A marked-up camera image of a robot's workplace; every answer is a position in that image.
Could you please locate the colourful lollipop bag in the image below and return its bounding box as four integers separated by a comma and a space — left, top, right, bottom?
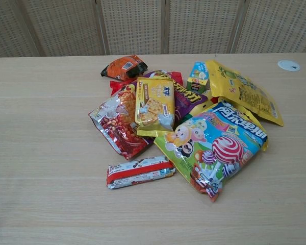
154, 101, 269, 203

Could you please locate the purple chips bag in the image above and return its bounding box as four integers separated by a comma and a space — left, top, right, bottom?
122, 70, 209, 145

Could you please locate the yellow cracker packet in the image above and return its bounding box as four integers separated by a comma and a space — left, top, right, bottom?
134, 76, 176, 137

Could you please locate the small green juice carton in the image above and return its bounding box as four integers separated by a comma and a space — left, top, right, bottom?
185, 61, 211, 93

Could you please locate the white table cable grommet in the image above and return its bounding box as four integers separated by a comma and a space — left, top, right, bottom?
277, 60, 301, 71

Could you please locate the woven folding screen panel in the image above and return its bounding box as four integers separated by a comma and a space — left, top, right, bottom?
229, 0, 306, 54
0, 0, 45, 59
16, 0, 109, 56
95, 0, 169, 56
164, 0, 245, 55

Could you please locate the red spicy snack bag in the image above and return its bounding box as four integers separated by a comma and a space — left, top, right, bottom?
88, 84, 154, 161

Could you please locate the orange black snack packet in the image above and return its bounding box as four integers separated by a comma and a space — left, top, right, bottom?
100, 55, 149, 82

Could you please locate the red white biscuit roll packet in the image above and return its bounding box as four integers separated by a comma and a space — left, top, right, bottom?
106, 155, 176, 189

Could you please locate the large yellow snack bag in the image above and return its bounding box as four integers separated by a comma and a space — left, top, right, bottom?
205, 60, 285, 128

